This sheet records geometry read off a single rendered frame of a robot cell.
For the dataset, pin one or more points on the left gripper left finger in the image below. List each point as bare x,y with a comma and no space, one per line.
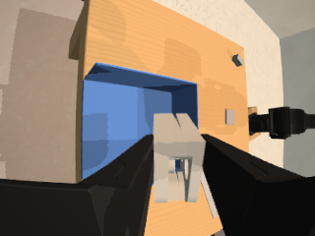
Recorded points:
116,206

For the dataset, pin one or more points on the grey flat bar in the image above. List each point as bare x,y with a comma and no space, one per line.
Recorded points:
208,195

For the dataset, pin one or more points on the blue open-top tray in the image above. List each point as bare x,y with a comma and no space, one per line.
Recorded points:
118,107

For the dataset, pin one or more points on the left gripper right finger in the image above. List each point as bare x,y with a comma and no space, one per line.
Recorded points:
254,197

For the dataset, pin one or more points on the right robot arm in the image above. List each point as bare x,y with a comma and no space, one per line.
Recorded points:
282,122

